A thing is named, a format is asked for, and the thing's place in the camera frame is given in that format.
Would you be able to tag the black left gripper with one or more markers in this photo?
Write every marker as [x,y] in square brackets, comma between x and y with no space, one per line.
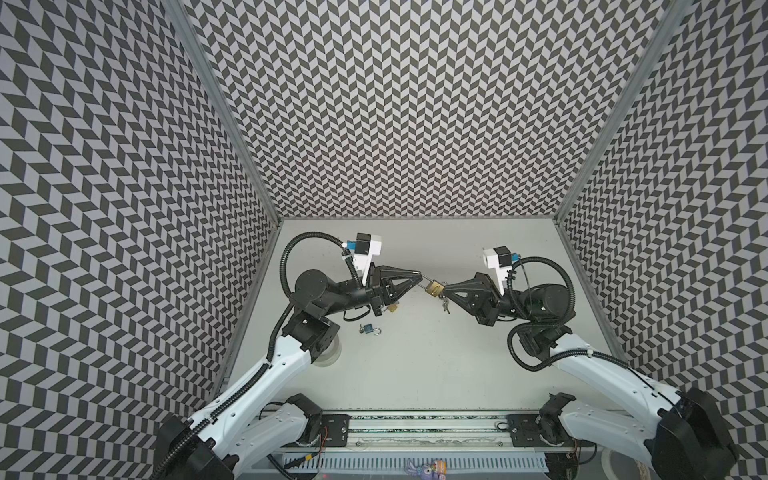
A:
[378,291]

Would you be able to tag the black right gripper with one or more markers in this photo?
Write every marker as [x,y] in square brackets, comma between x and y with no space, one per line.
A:
[487,298]

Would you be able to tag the aluminium right corner post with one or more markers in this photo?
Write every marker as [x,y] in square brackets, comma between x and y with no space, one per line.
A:
[670,21]

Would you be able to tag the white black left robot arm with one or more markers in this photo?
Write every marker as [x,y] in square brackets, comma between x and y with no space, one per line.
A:
[224,439]

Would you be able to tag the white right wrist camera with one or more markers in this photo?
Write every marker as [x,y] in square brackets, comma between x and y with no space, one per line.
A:
[500,259]

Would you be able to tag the aluminium corner post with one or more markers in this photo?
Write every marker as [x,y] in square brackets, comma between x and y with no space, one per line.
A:
[185,33]
[670,21]

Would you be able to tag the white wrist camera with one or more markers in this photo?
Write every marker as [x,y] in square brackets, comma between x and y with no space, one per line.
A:
[500,259]
[364,248]

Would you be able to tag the large brass padlock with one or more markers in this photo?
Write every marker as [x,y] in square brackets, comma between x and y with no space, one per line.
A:
[432,287]

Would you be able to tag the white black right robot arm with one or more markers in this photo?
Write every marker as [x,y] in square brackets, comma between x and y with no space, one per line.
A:
[679,434]

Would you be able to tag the clear tape roll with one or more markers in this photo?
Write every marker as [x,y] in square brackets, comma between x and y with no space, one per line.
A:
[330,355]

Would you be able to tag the blue padlock with key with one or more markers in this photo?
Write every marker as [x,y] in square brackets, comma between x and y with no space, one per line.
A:
[369,329]

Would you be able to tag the aluminium left corner post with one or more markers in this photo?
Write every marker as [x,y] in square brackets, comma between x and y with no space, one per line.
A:
[185,33]

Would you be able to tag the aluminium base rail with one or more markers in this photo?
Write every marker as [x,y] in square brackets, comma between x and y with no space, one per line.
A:
[378,443]

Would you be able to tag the white tape roll bottom right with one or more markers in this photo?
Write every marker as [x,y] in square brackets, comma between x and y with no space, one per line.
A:
[619,467]

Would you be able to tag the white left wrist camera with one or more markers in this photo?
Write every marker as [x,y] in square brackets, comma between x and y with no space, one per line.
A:
[364,248]

